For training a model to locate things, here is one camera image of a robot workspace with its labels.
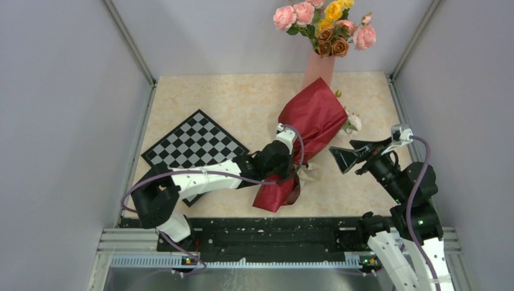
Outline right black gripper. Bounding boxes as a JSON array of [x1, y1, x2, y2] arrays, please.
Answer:
[[329, 135, 407, 202]]

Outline red paper flower bouquet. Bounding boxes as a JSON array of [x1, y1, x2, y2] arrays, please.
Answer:
[[253, 78, 349, 212]]

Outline cream ribbon with gold lettering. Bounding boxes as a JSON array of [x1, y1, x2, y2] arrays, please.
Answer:
[[296, 162, 322, 187]]

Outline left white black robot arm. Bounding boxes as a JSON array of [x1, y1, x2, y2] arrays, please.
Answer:
[[129, 139, 294, 251]]

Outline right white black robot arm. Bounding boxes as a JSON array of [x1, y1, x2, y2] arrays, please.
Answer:
[[329, 134, 455, 290]]

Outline pink ceramic vase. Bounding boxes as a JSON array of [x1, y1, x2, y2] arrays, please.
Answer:
[[301, 50, 336, 90]]

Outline artificial roses in vase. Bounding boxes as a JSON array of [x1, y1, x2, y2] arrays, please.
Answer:
[[273, 0, 376, 58]]

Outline black white chessboard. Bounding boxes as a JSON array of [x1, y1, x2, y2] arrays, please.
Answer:
[[140, 109, 250, 207]]

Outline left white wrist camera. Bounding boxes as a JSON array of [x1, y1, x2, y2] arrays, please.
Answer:
[[275, 123, 298, 155]]

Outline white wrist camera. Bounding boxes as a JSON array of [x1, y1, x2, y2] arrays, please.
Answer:
[[275, 123, 298, 155], [382, 124, 414, 155]]

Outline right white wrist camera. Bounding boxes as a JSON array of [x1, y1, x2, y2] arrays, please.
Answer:
[[382, 124, 414, 155]]

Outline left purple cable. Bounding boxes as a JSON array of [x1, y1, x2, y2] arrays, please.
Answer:
[[120, 124, 306, 278]]

